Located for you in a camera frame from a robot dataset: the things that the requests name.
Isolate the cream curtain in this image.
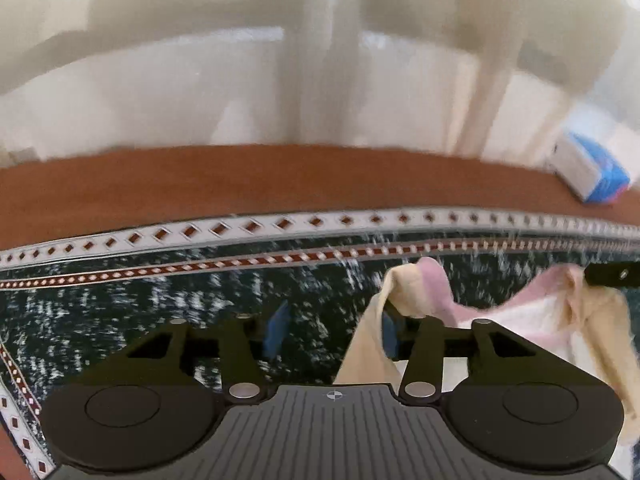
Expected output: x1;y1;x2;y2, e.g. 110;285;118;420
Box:
0;0;640;167

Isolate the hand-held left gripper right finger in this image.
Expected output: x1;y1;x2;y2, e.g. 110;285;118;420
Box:
380;305;551;404

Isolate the brown bed sheet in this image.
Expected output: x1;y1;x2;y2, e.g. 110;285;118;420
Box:
0;144;640;480

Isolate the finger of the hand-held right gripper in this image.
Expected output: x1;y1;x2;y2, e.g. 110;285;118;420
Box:
583;259;640;289

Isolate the dark patterned blanket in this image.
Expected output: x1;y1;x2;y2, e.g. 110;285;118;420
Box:
0;204;640;480

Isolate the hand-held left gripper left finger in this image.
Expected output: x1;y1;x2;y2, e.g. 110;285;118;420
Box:
125;301;292;404

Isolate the white and beige garment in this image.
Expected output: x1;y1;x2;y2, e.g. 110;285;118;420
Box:
332;256;640;448

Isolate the blue and white box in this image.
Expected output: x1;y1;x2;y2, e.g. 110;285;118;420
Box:
545;131;632;206

